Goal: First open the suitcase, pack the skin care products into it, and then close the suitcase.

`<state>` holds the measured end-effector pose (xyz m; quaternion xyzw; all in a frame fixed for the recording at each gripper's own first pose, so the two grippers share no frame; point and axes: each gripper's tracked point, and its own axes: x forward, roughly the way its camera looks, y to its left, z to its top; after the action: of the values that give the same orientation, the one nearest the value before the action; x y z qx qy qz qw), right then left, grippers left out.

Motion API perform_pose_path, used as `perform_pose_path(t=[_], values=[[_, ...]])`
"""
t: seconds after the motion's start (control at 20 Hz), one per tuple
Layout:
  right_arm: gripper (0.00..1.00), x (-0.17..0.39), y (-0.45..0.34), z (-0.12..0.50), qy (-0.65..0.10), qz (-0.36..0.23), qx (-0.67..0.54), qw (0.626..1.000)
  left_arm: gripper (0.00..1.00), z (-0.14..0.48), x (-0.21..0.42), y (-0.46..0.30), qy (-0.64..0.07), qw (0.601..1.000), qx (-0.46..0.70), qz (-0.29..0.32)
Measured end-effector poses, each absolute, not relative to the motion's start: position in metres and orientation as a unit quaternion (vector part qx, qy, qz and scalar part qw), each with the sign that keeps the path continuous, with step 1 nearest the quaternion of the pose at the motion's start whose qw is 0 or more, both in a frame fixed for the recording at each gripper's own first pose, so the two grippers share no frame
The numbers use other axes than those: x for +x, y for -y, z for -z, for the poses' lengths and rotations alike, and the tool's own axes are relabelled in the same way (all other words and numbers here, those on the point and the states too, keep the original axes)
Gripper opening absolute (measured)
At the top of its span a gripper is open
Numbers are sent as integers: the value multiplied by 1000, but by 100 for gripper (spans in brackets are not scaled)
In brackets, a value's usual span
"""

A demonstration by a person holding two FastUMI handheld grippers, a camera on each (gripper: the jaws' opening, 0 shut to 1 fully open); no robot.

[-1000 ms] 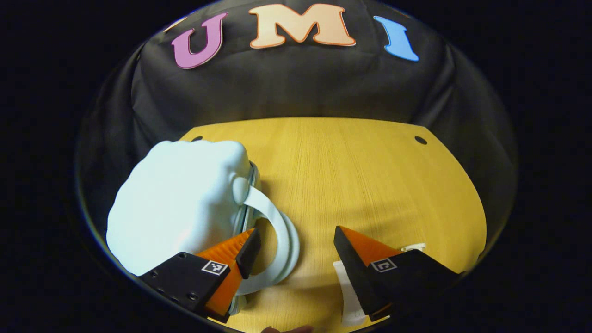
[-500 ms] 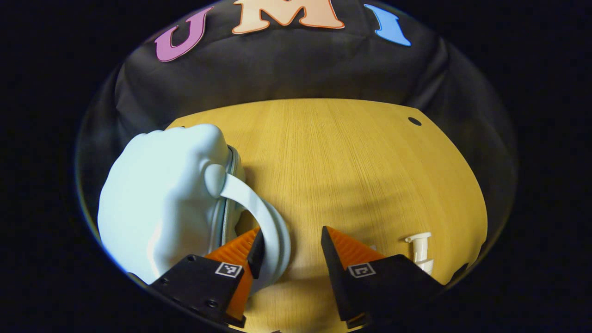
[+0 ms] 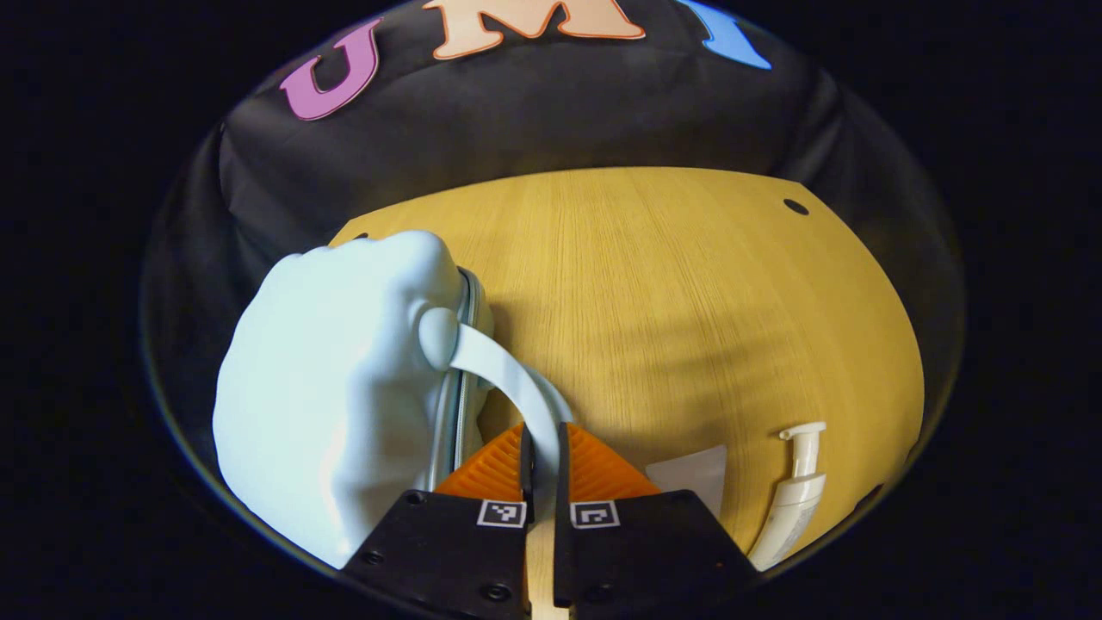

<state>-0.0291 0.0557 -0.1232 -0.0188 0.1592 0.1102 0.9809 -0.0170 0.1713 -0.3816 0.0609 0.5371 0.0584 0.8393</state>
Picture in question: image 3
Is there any black backdrop cloth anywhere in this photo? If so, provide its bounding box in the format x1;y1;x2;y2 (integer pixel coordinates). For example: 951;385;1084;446
140;0;967;569

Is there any white skin care tube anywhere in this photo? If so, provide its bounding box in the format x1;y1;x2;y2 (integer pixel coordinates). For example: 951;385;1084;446
646;444;729;519

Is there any white pump bottle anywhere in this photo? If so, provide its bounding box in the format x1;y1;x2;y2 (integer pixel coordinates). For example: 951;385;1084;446
747;421;828;573

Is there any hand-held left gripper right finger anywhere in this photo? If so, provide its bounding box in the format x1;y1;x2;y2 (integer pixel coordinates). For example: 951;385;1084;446
554;422;760;617

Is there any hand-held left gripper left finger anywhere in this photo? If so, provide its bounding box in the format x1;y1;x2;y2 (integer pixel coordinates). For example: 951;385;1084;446
341;422;536;620

